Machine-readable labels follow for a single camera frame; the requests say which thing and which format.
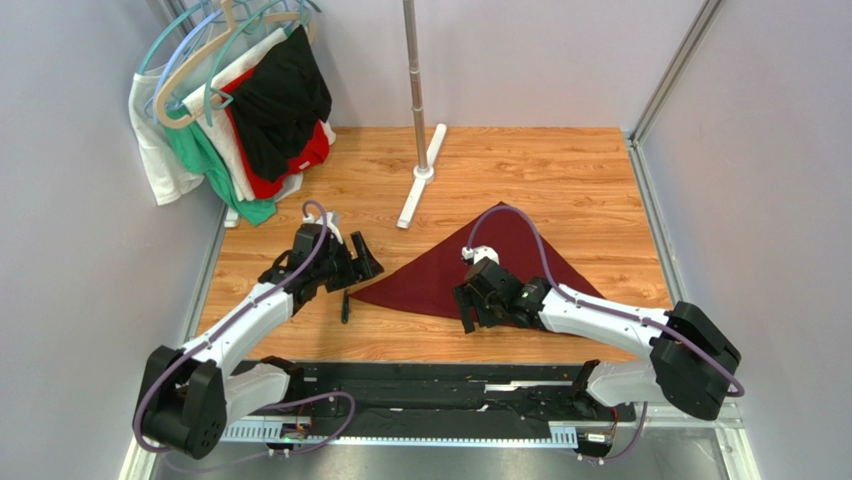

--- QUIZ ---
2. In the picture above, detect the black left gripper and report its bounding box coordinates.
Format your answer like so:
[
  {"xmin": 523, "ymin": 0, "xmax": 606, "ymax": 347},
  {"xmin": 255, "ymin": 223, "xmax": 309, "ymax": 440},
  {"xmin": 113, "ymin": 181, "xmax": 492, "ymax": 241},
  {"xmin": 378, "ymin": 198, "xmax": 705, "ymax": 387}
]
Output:
[{"xmin": 313, "ymin": 231, "xmax": 384, "ymax": 293}]

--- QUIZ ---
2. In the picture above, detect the gold spoon green handle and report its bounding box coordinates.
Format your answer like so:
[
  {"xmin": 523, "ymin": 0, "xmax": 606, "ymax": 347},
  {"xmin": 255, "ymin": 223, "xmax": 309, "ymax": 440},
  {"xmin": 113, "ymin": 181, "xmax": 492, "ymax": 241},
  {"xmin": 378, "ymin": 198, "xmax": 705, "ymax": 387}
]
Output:
[{"xmin": 341, "ymin": 290, "xmax": 351, "ymax": 325}]

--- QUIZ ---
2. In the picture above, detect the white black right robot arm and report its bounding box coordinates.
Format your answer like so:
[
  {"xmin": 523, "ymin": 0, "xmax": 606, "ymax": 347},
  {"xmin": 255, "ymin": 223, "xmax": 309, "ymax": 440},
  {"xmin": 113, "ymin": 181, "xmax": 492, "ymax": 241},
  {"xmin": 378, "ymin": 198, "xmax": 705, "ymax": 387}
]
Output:
[{"xmin": 453, "ymin": 258, "xmax": 745, "ymax": 421}]

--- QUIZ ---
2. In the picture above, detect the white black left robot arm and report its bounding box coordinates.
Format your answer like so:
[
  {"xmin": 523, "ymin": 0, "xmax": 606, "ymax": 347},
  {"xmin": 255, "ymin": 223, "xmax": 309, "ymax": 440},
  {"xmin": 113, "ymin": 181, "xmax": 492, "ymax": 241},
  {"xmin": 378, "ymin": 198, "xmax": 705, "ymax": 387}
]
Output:
[{"xmin": 132, "ymin": 224, "xmax": 384, "ymax": 459}]

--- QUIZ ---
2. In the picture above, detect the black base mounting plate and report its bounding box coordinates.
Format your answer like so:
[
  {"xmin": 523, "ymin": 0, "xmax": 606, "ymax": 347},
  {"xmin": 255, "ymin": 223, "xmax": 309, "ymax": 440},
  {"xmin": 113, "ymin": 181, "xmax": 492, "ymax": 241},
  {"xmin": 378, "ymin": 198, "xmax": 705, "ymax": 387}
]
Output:
[{"xmin": 259, "ymin": 361, "xmax": 641, "ymax": 440}]

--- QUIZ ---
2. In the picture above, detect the metal pole white base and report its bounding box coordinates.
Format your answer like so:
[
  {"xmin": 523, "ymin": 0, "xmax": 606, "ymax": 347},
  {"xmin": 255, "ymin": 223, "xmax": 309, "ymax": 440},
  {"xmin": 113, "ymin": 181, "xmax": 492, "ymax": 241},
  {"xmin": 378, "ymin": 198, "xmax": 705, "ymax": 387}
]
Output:
[{"xmin": 396, "ymin": 0, "xmax": 448, "ymax": 229}]

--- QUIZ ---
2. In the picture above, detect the red shirt on hanger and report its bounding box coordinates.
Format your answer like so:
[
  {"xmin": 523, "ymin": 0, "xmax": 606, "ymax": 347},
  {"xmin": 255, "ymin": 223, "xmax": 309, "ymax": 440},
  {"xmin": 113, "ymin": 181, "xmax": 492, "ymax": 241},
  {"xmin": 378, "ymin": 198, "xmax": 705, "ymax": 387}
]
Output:
[{"xmin": 221, "ymin": 67, "xmax": 331, "ymax": 199}]

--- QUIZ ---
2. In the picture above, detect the black shirt on hanger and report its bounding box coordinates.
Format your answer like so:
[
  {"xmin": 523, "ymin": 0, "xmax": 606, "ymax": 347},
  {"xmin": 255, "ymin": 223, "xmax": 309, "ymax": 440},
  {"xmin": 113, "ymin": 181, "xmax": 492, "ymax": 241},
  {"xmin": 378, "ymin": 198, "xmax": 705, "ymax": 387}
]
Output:
[{"xmin": 228, "ymin": 26, "xmax": 332, "ymax": 181}]

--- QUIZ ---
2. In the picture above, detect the white shirt on hanger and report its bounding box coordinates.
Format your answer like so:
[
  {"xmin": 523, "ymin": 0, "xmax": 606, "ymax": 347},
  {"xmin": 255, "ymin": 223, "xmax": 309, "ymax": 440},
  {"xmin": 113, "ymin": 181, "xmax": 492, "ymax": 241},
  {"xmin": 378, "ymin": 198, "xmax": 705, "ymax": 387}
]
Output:
[{"xmin": 128, "ymin": 26, "xmax": 337, "ymax": 207}]

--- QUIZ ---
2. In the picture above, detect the green shirt on hanger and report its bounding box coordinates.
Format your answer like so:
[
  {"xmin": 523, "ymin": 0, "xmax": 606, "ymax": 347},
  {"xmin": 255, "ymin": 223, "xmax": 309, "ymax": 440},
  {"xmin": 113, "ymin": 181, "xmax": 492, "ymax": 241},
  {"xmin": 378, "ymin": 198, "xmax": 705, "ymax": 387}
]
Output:
[{"xmin": 164, "ymin": 123, "xmax": 277, "ymax": 226}]

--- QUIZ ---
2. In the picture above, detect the teal clothes hanger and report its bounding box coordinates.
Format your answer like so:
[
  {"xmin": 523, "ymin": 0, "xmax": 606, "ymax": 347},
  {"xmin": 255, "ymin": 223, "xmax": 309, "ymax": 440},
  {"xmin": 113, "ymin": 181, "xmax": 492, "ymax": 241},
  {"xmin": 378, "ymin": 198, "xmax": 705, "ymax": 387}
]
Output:
[{"xmin": 136, "ymin": 1, "xmax": 321, "ymax": 129}]

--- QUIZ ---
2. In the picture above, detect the beige clothes hanger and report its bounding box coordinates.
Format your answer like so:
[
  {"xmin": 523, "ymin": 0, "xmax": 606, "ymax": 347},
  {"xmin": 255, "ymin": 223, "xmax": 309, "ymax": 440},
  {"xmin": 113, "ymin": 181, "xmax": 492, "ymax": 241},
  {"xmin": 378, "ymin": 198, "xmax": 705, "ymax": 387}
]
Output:
[{"xmin": 153, "ymin": 0, "xmax": 314, "ymax": 130}]

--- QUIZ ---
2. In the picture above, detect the light blue clothes hanger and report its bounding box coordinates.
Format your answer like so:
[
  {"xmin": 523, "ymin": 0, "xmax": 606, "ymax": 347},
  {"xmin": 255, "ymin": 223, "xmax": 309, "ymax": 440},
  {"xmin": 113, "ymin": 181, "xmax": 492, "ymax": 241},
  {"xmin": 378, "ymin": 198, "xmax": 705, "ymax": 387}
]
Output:
[{"xmin": 144, "ymin": 1, "xmax": 222, "ymax": 124}]

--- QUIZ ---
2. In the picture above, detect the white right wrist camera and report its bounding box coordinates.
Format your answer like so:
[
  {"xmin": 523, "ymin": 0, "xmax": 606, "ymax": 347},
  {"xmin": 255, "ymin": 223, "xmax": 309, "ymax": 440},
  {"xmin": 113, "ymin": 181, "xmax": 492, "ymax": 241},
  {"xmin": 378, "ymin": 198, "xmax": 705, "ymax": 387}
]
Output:
[{"xmin": 461, "ymin": 246, "xmax": 500, "ymax": 266}]

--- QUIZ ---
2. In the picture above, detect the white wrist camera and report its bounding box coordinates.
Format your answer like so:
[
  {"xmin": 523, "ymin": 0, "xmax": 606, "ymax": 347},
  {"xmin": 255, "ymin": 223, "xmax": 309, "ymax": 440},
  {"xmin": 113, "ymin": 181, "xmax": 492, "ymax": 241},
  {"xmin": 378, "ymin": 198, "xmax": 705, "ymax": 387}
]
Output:
[
  {"xmin": 302, "ymin": 210, "xmax": 344, "ymax": 244},
  {"xmin": 461, "ymin": 246, "xmax": 500, "ymax": 266}
]

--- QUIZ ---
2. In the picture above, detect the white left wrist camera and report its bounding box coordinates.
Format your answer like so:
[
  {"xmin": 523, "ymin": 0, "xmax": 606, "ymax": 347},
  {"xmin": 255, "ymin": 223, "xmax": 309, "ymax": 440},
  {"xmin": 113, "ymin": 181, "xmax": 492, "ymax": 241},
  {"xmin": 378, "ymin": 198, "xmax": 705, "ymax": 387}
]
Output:
[{"xmin": 302, "ymin": 210, "xmax": 344, "ymax": 244}]

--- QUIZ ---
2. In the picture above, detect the aluminium frame rail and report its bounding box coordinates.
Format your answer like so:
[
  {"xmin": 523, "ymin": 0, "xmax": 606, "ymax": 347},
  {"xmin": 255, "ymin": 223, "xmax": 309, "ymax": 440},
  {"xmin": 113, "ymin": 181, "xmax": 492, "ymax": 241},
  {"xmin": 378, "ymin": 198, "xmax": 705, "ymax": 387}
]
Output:
[{"xmin": 123, "ymin": 362, "xmax": 759, "ymax": 479}]

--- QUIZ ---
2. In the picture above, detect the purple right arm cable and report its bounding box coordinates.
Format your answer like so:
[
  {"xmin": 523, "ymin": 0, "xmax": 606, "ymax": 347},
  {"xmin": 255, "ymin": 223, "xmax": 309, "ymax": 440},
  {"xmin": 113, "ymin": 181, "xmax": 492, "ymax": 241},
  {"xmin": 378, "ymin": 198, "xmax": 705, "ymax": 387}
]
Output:
[{"xmin": 465, "ymin": 204, "xmax": 745, "ymax": 464}]

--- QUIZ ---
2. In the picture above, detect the aluminium corner post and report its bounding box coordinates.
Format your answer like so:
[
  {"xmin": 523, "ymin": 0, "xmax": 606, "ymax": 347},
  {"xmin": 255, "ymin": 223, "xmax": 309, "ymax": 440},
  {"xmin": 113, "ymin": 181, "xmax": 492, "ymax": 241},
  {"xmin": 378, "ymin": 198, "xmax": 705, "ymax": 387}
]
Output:
[{"xmin": 629, "ymin": 0, "xmax": 725, "ymax": 145}]

